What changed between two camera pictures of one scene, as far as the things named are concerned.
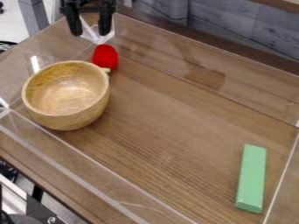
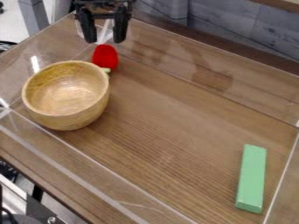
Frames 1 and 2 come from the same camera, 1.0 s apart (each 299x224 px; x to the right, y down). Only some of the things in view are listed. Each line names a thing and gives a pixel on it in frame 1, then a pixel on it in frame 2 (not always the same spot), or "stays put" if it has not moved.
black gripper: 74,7 to 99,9
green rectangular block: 250,195 stays put
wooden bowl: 64,94 stays put
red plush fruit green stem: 106,56 stays put
